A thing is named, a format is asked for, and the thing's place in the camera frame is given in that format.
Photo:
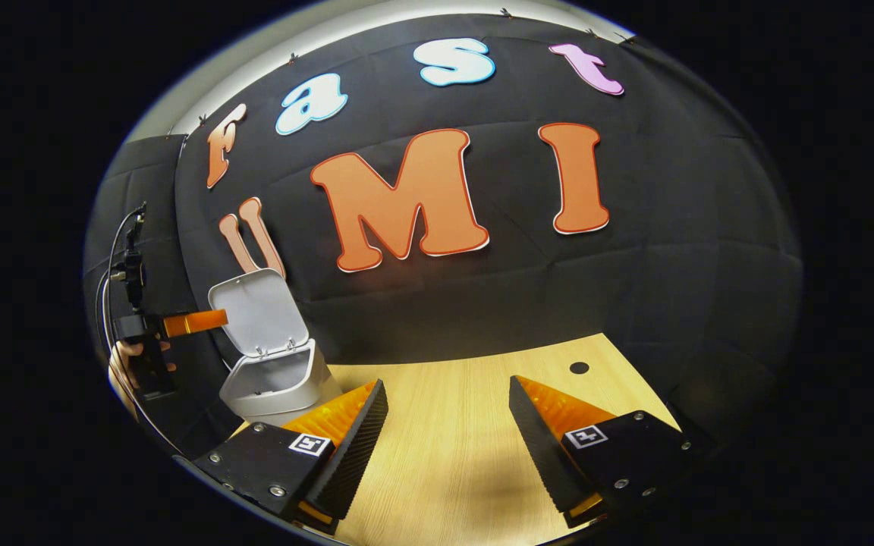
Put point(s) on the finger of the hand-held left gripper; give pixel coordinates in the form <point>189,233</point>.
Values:
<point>194,324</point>

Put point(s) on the wooden desktop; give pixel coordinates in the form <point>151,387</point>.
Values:
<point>452,440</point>

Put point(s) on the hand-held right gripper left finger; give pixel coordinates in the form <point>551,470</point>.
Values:
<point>350,462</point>

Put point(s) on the white desktop garbage bin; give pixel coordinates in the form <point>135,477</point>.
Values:
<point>278,387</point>

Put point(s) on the row of small cloth clips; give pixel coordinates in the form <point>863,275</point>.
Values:
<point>293,56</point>

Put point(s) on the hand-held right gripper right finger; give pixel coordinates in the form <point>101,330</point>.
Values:
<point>543,455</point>

